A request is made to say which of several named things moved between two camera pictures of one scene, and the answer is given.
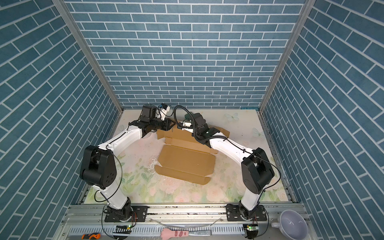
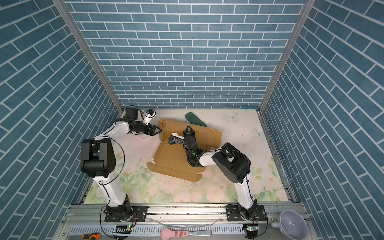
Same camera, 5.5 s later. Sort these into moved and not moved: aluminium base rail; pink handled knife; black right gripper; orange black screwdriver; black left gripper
Moved: black left gripper; black right gripper
Not moved: pink handled knife; orange black screwdriver; aluminium base rail
